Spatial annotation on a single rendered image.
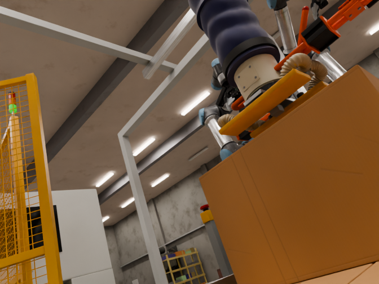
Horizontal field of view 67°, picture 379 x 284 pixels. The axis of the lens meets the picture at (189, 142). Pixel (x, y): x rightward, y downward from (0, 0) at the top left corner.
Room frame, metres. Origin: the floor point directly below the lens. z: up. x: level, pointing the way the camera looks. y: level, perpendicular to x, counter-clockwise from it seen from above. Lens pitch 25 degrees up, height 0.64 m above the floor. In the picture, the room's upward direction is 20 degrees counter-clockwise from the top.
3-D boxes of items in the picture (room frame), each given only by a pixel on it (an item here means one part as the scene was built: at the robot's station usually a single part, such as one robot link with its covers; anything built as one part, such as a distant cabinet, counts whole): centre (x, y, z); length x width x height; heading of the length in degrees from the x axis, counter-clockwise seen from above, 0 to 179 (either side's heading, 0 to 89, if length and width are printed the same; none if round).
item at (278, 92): (0.88, -0.27, 1.08); 0.34 x 0.10 x 0.05; 48
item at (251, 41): (0.95, -0.34, 1.30); 0.23 x 0.23 x 0.04
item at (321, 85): (1.02, -0.40, 1.08); 0.34 x 0.10 x 0.05; 48
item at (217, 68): (1.33, -0.30, 1.60); 0.09 x 0.08 x 0.11; 13
